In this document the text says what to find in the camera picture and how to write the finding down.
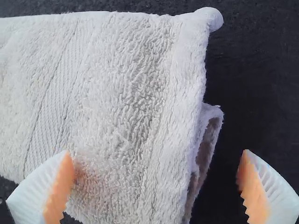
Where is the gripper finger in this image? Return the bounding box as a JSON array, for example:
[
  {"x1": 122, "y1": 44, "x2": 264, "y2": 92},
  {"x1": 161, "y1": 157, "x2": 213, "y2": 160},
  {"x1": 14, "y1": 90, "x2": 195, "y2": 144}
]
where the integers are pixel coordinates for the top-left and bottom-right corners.
[
  {"x1": 235, "y1": 149, "x2": 299, "y2": 224},
  {"x1": 6, "y1": 150, "x2": 77, "y2": 224}
]

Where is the pale towel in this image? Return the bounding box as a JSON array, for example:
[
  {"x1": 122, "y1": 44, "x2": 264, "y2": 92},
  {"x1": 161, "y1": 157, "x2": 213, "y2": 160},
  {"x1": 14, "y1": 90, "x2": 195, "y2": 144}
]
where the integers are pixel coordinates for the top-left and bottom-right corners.
[{"x1": 0, "y1": 7, "x2": 224, "y2": 224}]

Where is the black mat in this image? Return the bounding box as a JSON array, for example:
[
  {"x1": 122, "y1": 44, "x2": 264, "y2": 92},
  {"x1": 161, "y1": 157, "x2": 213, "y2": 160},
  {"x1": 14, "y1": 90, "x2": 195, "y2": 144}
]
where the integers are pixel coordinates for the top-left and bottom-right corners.
[{"x1": 0, "y1": 0, "x2": 299, "y2": 224}]

